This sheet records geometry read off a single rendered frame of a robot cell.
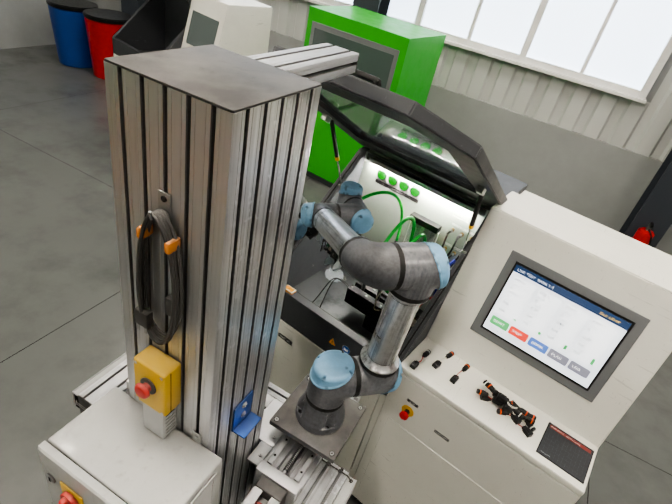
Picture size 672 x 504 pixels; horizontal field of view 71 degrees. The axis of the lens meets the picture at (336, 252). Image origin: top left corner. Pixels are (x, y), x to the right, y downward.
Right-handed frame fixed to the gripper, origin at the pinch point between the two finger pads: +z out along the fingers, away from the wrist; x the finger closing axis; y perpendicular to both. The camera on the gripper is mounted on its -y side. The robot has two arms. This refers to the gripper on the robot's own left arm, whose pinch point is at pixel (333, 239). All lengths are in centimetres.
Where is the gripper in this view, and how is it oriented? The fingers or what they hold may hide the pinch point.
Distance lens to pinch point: 192.1
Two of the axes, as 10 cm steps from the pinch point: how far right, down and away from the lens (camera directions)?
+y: -7.7, 6.4, 0.2
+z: 5.6, 6.6, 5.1
